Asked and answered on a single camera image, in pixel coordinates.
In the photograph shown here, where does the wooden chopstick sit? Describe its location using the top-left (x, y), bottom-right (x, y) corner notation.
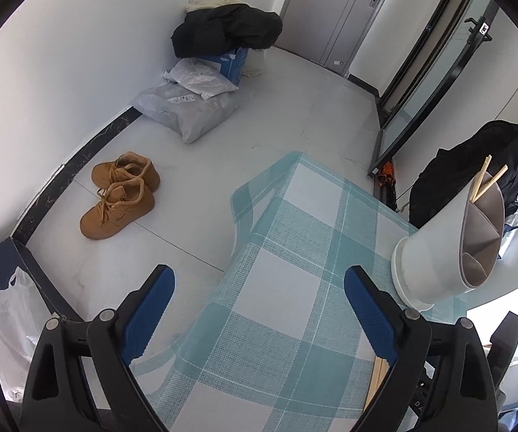
top-left (468, 155), bottom-right (492, 201)
top-left (472, 165), bottom-right (509, 203)

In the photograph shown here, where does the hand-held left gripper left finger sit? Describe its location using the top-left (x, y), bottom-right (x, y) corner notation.
top-left (21, 265), bottom-right (176, 432)

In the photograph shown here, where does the silver folded umbrella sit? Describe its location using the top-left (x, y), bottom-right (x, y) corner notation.
top-left (495, 184), bottom-right (518, 259)

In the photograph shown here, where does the grey entrance door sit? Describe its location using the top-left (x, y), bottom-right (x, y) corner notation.
top-left (281, 0), bottom-right (404, 75)

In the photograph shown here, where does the black framed glass door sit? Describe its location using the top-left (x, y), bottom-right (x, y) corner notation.
top-left (367, 0), bottom-right (500, 176)

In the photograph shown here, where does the large grey plastic package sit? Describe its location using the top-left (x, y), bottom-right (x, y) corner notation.
top-left (133, 82), bottom-right (240, 144)

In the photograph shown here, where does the white plastic bag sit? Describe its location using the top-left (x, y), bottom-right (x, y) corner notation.
top-left (0, 266), bottom-right (59, 403)

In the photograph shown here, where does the orange and black tool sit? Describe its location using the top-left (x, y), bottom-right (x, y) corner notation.
top-left (373, 161), bottom-right (398, 210)

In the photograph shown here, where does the small white plastic package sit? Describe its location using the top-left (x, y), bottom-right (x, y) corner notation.
top-left (164, 58), bottom-right (237, 99)

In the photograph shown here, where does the bundle of wooden chopsticks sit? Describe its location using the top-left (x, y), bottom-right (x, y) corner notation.
top-left (362, 353), bottom-right (392, 415)

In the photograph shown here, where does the white utensil holder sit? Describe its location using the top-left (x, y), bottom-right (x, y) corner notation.
top-left (391, 171), bottom-right (506, 311)

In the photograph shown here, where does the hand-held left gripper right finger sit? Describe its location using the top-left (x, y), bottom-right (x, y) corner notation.
top-left (344, 265), bottom-right (498, 432)

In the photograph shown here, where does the black jacket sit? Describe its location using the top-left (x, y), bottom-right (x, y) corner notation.
top-left (171, 4), bottom-right (283, 59)

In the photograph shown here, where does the black glass door handle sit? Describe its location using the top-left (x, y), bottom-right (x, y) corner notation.
top-left (463, 15), bottom-right (494, 41)

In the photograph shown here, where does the teal checked tablecloth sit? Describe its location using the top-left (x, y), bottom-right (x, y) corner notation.
top-left (131, 152), bottom-right (469, 432)

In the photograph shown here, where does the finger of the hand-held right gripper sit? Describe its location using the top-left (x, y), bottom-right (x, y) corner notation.
top-left (414, 356), bottom-right (444, 432)

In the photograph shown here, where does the blue cardboard box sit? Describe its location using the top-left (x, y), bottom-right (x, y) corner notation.
top-left (196, 45), bottom-right (248, 86)

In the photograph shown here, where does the cream cloth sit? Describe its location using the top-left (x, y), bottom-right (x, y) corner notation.
top-left (185, 0), bottom-right (242, 14)

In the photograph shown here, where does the black backpack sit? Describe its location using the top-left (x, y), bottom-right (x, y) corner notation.
top-left (408, 121), bottom-right (518, 230)

